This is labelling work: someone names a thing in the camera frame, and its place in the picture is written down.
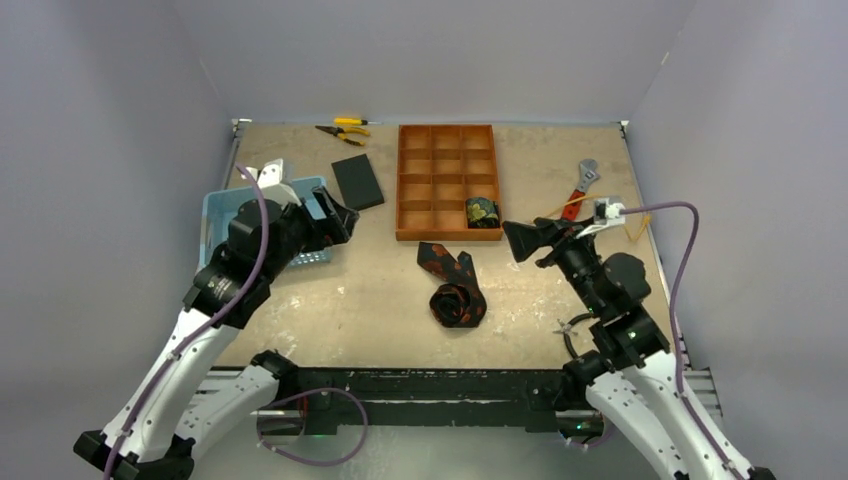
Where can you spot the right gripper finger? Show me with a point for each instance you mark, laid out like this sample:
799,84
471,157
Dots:
546,230
523,244

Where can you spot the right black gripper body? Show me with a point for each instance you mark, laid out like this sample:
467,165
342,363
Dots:
549,237

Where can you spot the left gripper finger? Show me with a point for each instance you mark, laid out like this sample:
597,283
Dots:
322,204
343,224

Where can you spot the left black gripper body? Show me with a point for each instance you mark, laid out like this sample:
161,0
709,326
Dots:
306,234

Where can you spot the dark orange floral tie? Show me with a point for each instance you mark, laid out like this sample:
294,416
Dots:
458,302

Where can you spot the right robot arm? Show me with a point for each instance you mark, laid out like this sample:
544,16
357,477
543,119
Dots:
632,375

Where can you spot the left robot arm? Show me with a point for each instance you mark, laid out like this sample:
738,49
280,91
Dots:
158,434

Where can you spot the black foam block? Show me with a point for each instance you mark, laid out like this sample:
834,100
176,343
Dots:
358,183

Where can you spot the rolled yellow floral tie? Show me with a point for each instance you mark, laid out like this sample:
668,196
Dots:
482,213

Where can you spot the light blue plastic basket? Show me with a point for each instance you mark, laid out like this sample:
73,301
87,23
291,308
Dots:
220,207

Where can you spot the orange wooden compartment tray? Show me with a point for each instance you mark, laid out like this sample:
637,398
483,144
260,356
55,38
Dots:
439,167

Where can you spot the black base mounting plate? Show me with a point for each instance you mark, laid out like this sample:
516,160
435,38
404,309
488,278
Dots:
536,400

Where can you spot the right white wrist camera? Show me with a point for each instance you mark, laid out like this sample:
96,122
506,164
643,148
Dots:
607,213

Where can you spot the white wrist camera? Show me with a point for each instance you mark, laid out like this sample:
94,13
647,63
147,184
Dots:
274,181
607,213

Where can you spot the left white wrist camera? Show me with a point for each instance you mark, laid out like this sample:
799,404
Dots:
274,181

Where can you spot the black handled pliers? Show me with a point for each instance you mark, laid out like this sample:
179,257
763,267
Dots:
566,328

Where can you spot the yellow handled pliers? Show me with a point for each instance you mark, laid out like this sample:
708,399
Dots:
346,133

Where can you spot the yellow handled screwdriver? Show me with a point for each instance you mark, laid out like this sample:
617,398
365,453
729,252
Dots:
350,121

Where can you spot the red handled adjustable wrench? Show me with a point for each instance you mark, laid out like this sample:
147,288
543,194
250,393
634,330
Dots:
588,175

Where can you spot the aluminium frame rail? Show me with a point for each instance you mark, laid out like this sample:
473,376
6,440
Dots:
701,382

